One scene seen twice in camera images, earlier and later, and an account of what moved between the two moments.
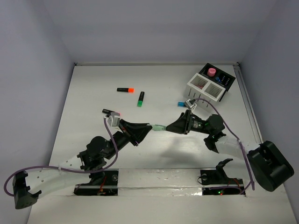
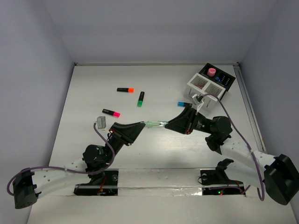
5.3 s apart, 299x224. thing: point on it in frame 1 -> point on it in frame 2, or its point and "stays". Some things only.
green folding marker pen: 159,128 -> 150,124
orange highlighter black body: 130,90 stays
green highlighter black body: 140,99 stays
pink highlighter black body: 108,112 stays
